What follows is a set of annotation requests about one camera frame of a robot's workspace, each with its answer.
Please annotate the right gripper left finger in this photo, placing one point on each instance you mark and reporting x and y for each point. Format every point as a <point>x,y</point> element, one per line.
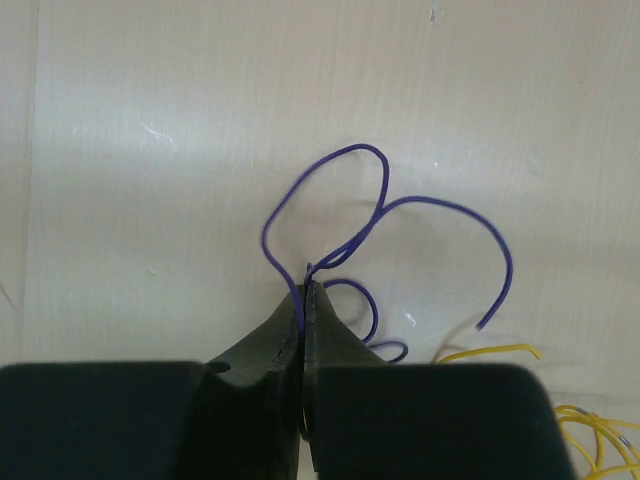
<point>233,417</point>

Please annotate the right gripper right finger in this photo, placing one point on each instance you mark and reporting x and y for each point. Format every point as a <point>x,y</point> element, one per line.
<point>367,419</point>

